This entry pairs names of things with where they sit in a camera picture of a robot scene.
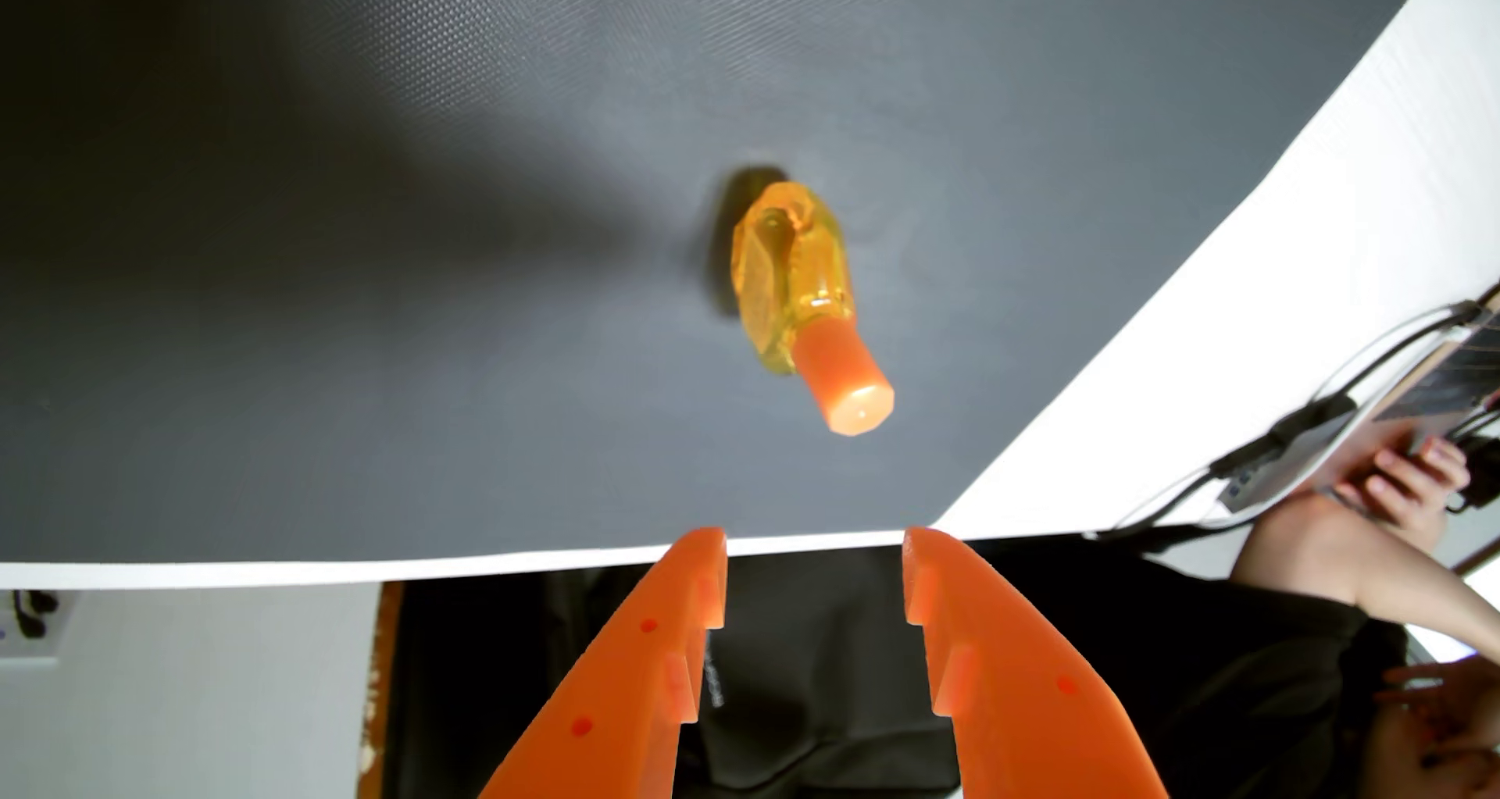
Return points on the dark grey textured mat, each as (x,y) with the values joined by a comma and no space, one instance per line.
(352,366)

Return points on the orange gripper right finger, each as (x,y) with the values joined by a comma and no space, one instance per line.
(1031,705)

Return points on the black bag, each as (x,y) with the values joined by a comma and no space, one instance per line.
(820,682)

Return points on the yellow eyedrops bottle orange cap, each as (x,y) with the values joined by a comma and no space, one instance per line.
(785,272)

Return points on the small black box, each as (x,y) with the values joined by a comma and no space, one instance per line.
(1479,477)

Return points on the person's left hand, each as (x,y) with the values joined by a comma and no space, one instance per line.
(1453,700)

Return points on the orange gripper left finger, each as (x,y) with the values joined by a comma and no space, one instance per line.
(609,694)

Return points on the brown wooden table leg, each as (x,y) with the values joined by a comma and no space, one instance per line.
(381,682)

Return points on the person's right hand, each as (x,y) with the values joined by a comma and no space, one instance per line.
(1406,489)

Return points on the silver laptop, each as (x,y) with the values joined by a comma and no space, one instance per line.
(1453,383)

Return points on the white wall socket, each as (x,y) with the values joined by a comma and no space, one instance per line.
(29,621)

